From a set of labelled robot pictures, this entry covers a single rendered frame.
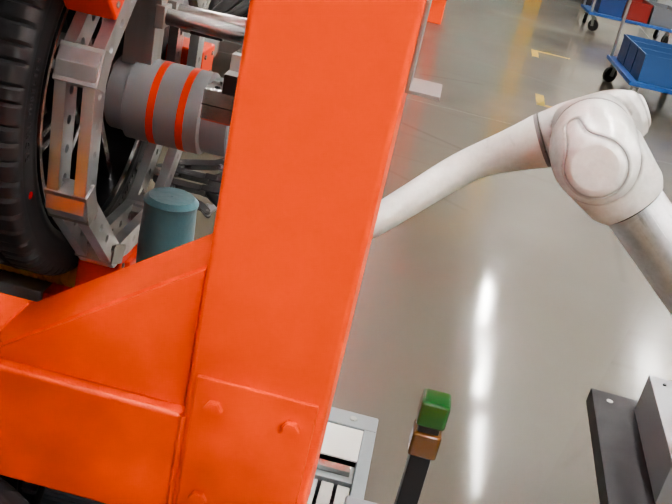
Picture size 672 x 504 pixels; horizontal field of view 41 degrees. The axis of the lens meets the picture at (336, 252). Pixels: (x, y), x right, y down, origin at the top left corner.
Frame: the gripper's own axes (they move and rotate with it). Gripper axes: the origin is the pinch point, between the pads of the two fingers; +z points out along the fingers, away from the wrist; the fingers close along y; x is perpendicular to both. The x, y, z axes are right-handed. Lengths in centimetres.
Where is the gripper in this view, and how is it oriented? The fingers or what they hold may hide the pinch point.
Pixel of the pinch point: (154, 172)
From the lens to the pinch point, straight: 182.8
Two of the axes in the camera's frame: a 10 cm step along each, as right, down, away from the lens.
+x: 0.4, -3.6, -9.3
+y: 2.5, -9.0, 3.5
